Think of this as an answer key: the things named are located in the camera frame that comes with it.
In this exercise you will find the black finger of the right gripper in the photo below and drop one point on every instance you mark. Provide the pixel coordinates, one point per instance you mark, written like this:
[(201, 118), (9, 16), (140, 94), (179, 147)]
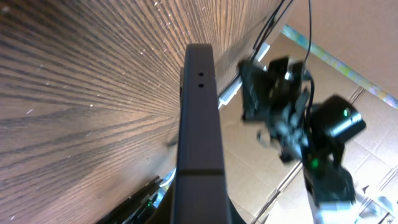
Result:
[(254, 91)]

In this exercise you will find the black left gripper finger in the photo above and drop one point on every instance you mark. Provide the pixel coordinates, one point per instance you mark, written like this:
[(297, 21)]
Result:
[(200, 184)]

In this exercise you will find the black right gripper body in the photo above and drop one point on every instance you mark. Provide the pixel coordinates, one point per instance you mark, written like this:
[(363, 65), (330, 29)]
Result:
[(282, 100)]

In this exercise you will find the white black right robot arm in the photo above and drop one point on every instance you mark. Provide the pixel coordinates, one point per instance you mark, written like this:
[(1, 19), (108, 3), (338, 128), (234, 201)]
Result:
[(315, 134)]

